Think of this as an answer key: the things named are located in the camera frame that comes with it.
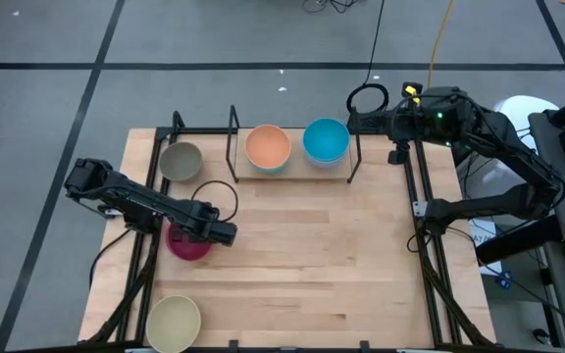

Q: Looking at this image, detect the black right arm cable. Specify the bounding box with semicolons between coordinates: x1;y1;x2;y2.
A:
345;82;390;115

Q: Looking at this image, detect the salmon orange bowl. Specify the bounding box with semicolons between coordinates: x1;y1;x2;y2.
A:
244;124;292;172

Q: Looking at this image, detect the black hanging cable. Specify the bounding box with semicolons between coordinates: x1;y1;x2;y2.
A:
362;0;386;85

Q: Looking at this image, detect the magenta pink bowl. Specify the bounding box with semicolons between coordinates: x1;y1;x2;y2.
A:
165;223;214;262

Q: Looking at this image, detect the bright blue bowl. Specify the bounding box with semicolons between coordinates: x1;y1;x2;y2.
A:
302;118;351;163

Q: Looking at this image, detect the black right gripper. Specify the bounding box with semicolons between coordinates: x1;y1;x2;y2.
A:
360;105;419;139

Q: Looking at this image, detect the black floor cable bundle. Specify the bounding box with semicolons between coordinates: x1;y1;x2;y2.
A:
301;0;362;15

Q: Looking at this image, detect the white round stool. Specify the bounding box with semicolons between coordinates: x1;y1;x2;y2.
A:
493;94;561;148

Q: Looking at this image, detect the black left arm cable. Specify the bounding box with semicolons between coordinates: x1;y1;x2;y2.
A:
191;179;240;223

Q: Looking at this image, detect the cream bowl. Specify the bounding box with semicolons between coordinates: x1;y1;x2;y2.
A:
145;294;203;353

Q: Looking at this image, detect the grey olive bowl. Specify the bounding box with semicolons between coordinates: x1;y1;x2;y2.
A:
158;141;204;183

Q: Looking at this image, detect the teal green bowl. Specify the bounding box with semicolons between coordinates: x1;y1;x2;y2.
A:
248;164;289;174

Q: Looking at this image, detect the wooden shelf with black frame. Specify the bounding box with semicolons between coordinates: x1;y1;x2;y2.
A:
225;104;364;185

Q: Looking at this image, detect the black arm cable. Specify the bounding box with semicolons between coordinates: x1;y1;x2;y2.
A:
345;82;390;115
191;179;240;223

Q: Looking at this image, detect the black aluminium table frame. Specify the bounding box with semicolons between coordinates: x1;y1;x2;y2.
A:
83;110;499;353

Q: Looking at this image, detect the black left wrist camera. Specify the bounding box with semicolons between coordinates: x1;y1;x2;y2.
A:
211;221;239;248

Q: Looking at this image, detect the yellow hanging cable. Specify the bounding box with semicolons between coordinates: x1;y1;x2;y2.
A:
403;0;456;105

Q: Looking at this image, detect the black power cable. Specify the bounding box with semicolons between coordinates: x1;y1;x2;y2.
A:
88;227;131;290

